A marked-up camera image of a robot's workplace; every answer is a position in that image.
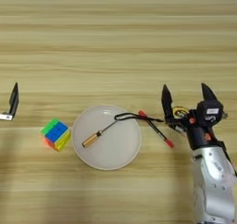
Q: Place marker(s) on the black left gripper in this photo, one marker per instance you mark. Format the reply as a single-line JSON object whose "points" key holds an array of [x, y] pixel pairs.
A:
{"points": [[6, 117]]}

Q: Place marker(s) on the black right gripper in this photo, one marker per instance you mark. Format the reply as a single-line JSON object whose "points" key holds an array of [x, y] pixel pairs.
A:
{"points": [[200, 135]]}

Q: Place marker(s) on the multicoloured puzzle cube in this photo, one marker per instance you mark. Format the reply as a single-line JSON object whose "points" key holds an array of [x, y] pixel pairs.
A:
{"points": [[57, 132]]}

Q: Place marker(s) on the round white plate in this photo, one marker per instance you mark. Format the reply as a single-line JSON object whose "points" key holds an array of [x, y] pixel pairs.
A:
{"points": [[117, 147]]}

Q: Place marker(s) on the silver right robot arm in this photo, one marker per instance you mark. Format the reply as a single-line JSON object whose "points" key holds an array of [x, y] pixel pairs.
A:
{"points": [[213, 184]]}

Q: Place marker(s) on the yellow tape measure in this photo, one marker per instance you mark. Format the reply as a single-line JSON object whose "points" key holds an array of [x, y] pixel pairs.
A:
{"points": [[180, 110]]}

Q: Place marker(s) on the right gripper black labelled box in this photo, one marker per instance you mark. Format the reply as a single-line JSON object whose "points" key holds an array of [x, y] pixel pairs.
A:
{"points": [[209, 110]]}

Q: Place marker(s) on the red and black pen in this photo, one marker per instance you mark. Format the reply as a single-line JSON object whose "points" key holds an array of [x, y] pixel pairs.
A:
{"points": [[154, 127]]}

